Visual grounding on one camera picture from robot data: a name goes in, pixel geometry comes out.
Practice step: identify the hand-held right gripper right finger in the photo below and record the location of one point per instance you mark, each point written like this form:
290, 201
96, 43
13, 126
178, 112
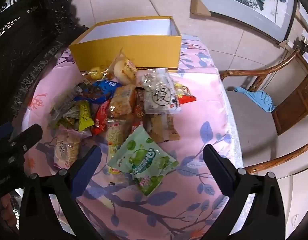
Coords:
216, 167

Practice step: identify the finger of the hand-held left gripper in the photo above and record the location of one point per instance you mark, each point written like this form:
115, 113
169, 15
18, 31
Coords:
29, 135

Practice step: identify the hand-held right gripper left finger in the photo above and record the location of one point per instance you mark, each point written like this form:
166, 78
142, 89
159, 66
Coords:
85, 170

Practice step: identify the red cartoon snack packet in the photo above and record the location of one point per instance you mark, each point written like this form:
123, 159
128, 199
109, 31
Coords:
185, 97

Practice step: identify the yellow cardboard box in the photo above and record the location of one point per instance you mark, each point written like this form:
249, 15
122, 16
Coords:
144, 50

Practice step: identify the person's left forearm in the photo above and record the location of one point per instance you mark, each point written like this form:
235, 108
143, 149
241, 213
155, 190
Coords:
6, 205

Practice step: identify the clear puffed rice packet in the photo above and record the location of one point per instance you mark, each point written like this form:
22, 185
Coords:
115, 135

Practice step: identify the silver clear snack packet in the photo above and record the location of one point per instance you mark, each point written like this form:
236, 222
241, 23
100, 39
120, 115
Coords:
64, 102

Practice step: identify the pink floral tablecloth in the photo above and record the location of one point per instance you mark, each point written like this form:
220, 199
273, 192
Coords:
193, 120

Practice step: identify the red stick snack packet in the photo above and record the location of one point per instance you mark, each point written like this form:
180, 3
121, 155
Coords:
100, 118

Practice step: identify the wooden chair with grey cushion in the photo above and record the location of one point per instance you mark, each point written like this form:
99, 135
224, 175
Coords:
251, 120

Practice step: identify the brown bar packet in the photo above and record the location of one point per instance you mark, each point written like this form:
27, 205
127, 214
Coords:
172, 127
157, 128

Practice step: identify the green apple-print snack packet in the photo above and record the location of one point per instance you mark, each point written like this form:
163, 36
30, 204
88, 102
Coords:
144, 160

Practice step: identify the orange rice cracker packet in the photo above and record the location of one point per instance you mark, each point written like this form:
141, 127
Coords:
121, 101

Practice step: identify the blue cloth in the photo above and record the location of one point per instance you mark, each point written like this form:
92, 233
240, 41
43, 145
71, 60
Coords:
258, 98

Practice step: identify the red-brown snack packet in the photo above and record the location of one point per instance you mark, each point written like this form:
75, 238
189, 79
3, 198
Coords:
139, 107

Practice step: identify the blue snack packet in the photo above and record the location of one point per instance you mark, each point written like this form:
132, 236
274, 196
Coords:
105, 87

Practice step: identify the white cabinet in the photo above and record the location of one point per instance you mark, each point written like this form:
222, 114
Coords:
296, 200

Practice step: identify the dark carved wooden cabinet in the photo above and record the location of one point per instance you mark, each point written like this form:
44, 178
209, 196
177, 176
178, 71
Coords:
24, 42

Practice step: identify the clear candy packet round label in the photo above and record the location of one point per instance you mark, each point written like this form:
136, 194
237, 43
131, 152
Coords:
159, 92

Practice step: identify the clear bun packet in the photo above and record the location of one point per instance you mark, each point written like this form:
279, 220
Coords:
124, 71

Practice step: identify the cardboard corner protector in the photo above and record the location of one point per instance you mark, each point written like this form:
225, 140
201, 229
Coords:
197, 7

